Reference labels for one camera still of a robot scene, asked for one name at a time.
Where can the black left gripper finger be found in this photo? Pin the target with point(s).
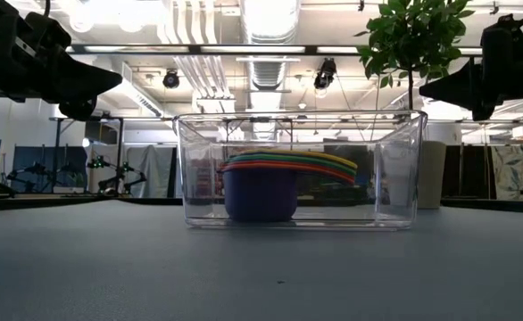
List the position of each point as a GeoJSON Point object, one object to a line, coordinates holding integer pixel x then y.
{"type": "Point", "coordinates": [87, 82]}

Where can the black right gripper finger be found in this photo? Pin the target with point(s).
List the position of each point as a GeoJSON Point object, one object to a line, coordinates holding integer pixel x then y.
{"type": "Point", "coordinates": [460, 87]}

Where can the red measuring cup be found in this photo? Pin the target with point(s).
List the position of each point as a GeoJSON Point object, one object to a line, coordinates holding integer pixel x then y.
{"type": "Point", "coordinates": [261, 163]}

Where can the orange measuring cup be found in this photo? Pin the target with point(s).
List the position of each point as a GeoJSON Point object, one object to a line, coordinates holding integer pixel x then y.
{"type": "Point", "coordinates": [261, 167]}

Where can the background black robot arm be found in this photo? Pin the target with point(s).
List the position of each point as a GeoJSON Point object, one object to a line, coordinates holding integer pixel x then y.
{"type": "Point", "coordinates": [110, 183]}
{"type": "Point", "coordinates": [36, 169]}

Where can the green leafy plant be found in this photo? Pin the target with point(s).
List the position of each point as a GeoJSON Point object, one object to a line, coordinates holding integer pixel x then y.
{"type": "Point", "coordinates": [413, 35]}

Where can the black hanging spotlight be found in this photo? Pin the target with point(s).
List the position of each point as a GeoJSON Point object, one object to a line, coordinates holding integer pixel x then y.
{"type": "Point", "coordinates": [171, 80]}
{"type": "Point", "coordinates": [325, 76]}

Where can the blue panel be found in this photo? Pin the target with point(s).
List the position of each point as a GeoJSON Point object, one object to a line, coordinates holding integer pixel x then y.
{"type": "Point", "coordinates": [25, 156]}

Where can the marbled sheet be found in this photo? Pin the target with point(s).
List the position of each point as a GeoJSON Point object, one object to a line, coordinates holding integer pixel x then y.
{"type": "Point", "coordinates": [511, 171]}

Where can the grey cloth cover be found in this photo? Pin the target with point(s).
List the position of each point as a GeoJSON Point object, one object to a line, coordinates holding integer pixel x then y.
{"type": "Point", "coordinates": [154, 169]}

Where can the long overhead light bar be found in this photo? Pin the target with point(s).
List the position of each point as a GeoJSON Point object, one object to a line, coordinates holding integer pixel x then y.
{"type": "Point", "coordinates": [194, 49]}

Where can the white ceiling pipe bundle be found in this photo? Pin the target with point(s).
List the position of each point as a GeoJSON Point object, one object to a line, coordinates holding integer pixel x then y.
{"type": "Point", "coordinates": [203, 76]}

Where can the clear plastic bin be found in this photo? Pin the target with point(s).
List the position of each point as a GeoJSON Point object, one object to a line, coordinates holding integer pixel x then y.
{"type": "Point", "coordinates": [391, 214]}

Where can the grey table mat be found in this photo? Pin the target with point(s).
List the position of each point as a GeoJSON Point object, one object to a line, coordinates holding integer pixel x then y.
{"type": "Point", "coordinates": [154, 276]}

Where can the white rectangular air duct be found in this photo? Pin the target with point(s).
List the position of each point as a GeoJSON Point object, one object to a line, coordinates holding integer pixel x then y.
{"type": "Point", "coordinates": [136, 96]}

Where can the black frame workstation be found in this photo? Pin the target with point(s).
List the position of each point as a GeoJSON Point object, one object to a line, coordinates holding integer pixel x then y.
{"type": "Point", "coordinates": [119, 151]}

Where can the white ribbed air duct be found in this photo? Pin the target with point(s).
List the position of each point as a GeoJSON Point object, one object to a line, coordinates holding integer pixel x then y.
{"type": "Point", "coordinates": [268, 71]}

